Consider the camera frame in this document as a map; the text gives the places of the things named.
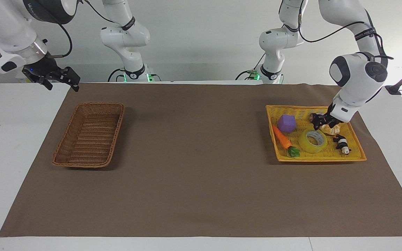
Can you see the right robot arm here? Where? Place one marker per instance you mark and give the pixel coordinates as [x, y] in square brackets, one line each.
[9, 31]

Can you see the orange toy carrot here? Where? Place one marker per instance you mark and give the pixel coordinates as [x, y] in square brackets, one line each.
[282, 138]

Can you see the yellow woven basket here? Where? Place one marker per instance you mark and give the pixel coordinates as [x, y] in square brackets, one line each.
[330, 157]

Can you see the yellow tape roll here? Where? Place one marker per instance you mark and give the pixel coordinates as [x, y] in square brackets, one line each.
[305, 143]

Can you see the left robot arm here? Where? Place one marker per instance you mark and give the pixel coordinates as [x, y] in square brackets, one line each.
[359, 71]

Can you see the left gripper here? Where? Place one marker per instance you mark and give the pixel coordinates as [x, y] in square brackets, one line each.
[333, 122]

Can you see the brown wicker basket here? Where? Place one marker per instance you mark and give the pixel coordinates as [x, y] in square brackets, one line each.
[91, 134]

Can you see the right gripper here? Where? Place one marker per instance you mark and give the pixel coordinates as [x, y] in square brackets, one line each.
[39, 68]

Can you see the beige toy bread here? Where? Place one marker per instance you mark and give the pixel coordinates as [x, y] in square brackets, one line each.
[333, 130]

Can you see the black and white panda toy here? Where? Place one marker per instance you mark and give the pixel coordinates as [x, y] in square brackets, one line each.
[342, 142]

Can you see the purple cube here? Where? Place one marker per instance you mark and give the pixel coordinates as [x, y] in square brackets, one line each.
[287, 123]

